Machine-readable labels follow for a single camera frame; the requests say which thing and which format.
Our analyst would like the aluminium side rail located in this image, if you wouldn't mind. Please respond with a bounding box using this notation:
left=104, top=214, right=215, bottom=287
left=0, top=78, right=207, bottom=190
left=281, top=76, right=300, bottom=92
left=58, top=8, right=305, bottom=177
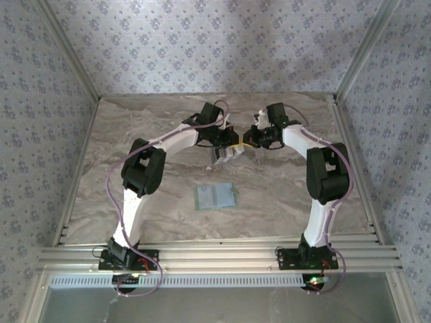
left=331, top=95, right=387, bottom=246
left=52, top=97, right=102, bottom=248

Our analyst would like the grey slotted cable duct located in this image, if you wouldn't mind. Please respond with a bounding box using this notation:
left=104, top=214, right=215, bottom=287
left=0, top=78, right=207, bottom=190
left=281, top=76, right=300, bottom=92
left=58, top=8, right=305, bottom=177
left=49, top=273, right=334, bottom=289

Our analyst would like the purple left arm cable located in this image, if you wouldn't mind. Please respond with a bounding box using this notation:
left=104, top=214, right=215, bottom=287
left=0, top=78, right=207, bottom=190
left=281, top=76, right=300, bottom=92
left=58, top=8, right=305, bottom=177
left=105, top=100, right=231, bottom=297

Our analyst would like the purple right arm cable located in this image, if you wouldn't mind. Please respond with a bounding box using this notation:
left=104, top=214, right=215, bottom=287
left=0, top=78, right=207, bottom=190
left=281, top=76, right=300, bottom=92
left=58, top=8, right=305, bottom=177
left=284, top=103, right=354, bottom=295

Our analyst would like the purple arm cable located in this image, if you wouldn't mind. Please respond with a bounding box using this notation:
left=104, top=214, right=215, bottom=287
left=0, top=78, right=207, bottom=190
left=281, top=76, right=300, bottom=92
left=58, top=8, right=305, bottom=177
left=105, top=100, right=231, bottom=297
left=284, top=103, right=354, bottom=295

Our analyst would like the grey metal sheet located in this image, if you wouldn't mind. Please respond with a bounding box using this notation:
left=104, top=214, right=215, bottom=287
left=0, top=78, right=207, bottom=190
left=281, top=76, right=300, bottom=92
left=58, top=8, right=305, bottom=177
left=42, top=285, right=403, bottom=323

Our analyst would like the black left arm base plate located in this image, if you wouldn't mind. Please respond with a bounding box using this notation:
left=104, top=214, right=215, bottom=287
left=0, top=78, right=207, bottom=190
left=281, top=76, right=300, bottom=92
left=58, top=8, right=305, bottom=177
left=98, top=248, right=160, bottom=272

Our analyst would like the aluminium mounting rail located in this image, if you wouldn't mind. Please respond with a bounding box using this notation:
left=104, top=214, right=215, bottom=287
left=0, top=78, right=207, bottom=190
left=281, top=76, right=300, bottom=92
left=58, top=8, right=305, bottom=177
left=36, top=235, right=404, bottom=274

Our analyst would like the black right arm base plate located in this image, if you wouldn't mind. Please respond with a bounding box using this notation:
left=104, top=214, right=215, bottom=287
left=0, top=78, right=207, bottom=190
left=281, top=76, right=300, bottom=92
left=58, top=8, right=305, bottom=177
left=275, top=248, right=339, bottom=272

